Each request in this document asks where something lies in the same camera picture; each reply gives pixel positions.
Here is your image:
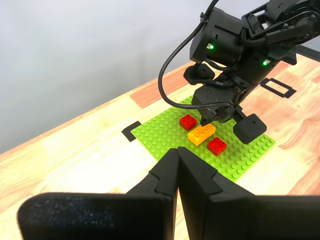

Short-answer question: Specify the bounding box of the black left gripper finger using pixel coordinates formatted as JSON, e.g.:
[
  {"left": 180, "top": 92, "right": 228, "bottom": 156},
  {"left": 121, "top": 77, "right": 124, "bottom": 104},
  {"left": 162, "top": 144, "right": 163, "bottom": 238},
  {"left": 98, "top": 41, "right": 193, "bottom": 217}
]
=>
[
  {"left": 177, "top": 146, "right": 320, "bottom": 240},
  {"left": 16, "top": 147, "right": 180, "bottom": 240}
]

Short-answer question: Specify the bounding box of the black rectangular tape outline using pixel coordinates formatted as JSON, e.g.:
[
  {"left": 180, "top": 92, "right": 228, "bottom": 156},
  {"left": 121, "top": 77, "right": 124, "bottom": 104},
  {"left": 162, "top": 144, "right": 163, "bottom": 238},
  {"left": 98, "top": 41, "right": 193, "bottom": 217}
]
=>
[{"left": 259, "top": 77, "right": 298, "bottom": 99}]

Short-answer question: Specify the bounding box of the black corner tape marker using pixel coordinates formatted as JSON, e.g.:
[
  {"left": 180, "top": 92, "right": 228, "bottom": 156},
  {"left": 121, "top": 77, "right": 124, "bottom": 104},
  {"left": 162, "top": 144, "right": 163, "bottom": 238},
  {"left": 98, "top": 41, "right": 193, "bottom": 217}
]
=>
[{"left": 121, "top": 121, "right": 142, "bottom": 143}]

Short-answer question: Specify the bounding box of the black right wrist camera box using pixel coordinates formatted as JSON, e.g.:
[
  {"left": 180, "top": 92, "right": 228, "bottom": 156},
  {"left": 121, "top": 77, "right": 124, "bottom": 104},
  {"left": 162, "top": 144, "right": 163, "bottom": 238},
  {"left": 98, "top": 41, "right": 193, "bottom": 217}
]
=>
[{"left": 191, "top": 84, "right": 241, "bottom": 126}]

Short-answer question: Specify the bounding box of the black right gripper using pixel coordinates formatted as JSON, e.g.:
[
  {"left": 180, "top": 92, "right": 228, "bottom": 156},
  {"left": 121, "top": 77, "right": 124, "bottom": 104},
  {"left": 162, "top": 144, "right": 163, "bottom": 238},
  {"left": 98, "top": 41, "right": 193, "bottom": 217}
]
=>
[{"left": 183, "top": 55, "right": 284, "bottom": 145}]

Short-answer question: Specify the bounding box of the green studded baseplate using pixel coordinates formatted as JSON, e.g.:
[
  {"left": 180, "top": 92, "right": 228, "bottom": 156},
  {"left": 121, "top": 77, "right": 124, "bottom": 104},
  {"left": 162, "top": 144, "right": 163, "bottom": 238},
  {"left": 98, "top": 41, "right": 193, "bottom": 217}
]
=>
[{"left": 131, "top": 94, "right": 277, "bottom": 181}]

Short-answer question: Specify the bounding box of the black camera cable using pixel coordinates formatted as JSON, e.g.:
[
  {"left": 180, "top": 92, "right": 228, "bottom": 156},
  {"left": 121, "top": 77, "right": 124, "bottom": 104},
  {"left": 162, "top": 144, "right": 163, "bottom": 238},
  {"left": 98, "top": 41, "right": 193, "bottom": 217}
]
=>
[{"left": 157, "top": 0, "right": 233, "bottom": 110}]

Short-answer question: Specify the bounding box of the yellow rectangular brick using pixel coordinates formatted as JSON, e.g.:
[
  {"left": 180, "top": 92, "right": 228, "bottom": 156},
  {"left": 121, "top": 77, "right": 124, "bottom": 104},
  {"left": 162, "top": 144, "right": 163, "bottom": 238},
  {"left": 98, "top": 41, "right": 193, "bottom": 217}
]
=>
[{"left": 187, "top": 123, "right": 217, "bottom": 147}]

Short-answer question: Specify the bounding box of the red square brick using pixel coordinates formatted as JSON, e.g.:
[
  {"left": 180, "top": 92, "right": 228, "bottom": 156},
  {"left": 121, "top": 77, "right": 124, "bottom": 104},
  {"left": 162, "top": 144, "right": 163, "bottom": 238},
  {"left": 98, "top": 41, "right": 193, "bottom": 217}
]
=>
[
  {"left": 206, "top": 136, "right": 228, "bottom": 158},
  {"left": 179, "top": 114, "right": 198, "bottom": 132}
]

